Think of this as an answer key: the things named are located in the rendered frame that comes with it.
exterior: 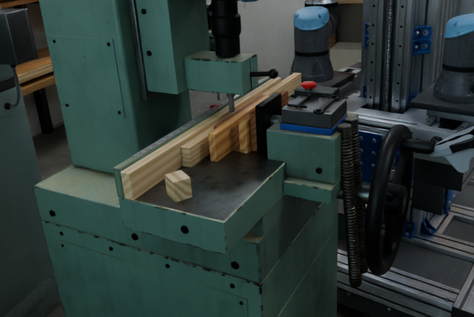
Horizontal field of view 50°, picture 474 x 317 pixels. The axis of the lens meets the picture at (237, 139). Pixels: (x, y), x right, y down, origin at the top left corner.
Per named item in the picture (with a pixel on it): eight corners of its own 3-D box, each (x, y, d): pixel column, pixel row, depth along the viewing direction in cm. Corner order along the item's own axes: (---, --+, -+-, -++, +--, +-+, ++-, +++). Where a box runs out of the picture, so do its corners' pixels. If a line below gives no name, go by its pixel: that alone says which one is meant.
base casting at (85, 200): (259, 286, 91) (257, 243, 88) (39, 220, 118) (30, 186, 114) (339, 181, 127) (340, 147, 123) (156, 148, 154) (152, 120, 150)
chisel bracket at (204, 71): (244, 103, 101) (241, 61, 98) (185, 97, 108) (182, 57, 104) (260, 92, 107) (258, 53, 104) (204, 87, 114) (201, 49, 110)
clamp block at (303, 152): (334, 186, 91) (335, 140, 87) (266, 174, 97) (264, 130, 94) (358, 154, 102) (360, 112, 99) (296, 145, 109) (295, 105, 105)
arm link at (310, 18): (289, 52, 170) (288, 11, 165) (300, 44, 182) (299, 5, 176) (324, 53, 166) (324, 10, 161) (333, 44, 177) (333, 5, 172)
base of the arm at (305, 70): (303, 69, 187) (303, 42, 183) (341, 73, 178) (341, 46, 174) (281, 80, 176) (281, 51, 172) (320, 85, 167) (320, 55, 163)
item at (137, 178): (133, 200, 84) (129, 174, 82) (124, 198, 85) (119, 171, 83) (281, 95, 132) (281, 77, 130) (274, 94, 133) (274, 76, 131)
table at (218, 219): (282, 272, 73) (281, 237, 71) (121, 228, 88) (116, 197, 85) (385, 129, 122) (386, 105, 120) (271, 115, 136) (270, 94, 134)
